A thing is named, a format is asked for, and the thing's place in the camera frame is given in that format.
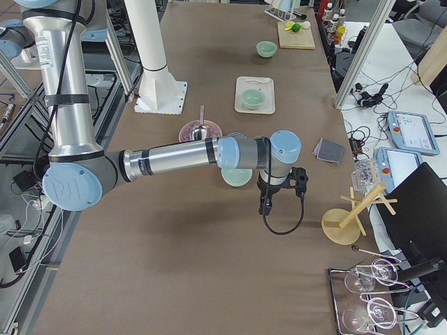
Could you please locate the black monitor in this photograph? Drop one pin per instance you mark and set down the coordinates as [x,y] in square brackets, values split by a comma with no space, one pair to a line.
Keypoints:
[418,228]

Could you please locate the green bowl on tray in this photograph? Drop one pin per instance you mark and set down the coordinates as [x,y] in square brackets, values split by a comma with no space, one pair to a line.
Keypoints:
[252,99]

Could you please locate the wooden cutting board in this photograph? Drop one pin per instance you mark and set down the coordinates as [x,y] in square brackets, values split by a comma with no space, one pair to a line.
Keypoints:
[301,40]

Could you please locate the aluminium frame post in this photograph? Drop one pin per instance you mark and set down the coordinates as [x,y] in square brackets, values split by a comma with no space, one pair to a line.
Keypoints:
[383,9]

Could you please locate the metal ladle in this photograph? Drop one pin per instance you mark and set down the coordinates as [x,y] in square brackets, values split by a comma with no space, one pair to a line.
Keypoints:
[199,132]

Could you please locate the wine glass upper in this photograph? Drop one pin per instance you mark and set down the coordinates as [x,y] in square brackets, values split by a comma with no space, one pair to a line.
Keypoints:
[363,278]

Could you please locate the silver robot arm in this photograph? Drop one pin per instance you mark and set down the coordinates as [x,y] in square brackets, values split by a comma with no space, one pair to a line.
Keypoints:
[80,171]

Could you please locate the lemon slice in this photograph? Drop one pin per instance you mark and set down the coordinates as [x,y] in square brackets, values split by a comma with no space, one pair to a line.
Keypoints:
[289,26]

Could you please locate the green bowl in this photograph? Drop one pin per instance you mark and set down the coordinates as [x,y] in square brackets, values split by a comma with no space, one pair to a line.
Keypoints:
[266,49]
[236,177]
[252,99]

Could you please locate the green lime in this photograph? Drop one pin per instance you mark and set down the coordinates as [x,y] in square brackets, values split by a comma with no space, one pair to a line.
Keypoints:
[296,27]

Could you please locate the pink bowl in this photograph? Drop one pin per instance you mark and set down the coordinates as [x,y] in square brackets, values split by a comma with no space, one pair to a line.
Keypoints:
[213,130]

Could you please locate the teach pendant far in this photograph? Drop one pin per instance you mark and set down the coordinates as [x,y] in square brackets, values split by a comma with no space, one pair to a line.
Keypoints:
[412,131]

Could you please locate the wine glass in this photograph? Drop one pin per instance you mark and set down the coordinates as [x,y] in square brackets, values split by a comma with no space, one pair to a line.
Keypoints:
[363,278]
[373,318]

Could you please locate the cream rectangular tray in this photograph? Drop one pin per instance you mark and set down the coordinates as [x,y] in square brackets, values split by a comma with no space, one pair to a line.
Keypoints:
[264,84]

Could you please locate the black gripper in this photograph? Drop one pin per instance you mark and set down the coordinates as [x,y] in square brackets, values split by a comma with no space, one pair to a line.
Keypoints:
[271,190]

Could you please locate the white garlic bulb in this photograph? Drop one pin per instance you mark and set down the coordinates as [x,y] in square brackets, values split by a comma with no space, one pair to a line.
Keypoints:
[306,25]

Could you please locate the grey folded cloth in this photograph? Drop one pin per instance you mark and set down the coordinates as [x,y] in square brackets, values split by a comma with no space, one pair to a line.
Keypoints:
[329,151]

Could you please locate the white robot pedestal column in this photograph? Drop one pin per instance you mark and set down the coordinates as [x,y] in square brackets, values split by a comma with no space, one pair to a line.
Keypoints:
[159,91]

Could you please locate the teach pendant near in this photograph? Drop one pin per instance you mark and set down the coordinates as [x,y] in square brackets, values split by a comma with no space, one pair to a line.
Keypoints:
[395,165]

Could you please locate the wire glass rack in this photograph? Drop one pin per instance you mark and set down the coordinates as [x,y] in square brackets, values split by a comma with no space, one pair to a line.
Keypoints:
[343,299]

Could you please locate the teach pendant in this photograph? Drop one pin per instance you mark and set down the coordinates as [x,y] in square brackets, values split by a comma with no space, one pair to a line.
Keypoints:
[412,131]
[395,165]

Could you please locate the wine glass lower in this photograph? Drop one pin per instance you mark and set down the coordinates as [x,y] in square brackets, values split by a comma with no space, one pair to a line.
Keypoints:
[373,318]

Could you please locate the wooden mug tree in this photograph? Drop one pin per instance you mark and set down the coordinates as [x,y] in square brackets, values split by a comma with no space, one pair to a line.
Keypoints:
[344,227]

